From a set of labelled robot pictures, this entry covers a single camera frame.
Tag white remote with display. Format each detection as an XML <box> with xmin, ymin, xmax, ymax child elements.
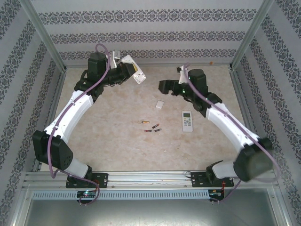
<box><xmin>182</xmin><ymin>110</ymin><xmax>194</xmax><ymax>133</ymax></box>

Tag grey metal panel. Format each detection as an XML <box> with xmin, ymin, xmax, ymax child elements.
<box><xmin>22</xmin><ymin>199</ymin><xmax>286</xmax><ymax>226</ymax></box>

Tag aluminium table edge rail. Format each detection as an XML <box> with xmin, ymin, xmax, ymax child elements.
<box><xmin>228</xmin><ymin>67</ymin><xmax>268</xmax><ymax>170</ymax></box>
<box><xmin>32</xmin><ymin>68</ymin><xmax>69</xmax><ymax>172</ymax></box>

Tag aluminium frame post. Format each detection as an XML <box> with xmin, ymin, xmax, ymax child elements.
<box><xmin>20</xmin><ymin>0</ymin><xmax>68</xmax><ymax>73</ymax></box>
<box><xmin>230</xmin><ymin>0</ymin><xmax>282</xmax><ymax>71</ymax></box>

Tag wide aluminium mounting rail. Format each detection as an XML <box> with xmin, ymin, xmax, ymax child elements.
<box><xmin>23</xmin><ymin>171</ymin><xmax>278</xmax><ymax>190</ymax></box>

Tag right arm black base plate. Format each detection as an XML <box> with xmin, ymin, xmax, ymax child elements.
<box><xmin>190</xmin><ymin>171</ymin><xmax>235</xmax><ymax>188</ymax></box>

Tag grey slotted cable duct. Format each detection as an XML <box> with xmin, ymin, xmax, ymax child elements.
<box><xmin>31</xmin><ymin>190</ymin><xmax>210</xmax><ymax>200</ymax></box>

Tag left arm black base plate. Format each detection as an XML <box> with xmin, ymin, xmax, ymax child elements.
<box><xmin>65</xmin><ymin>173</ymin><xmax>109</xmax><ymax>189</ymax></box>

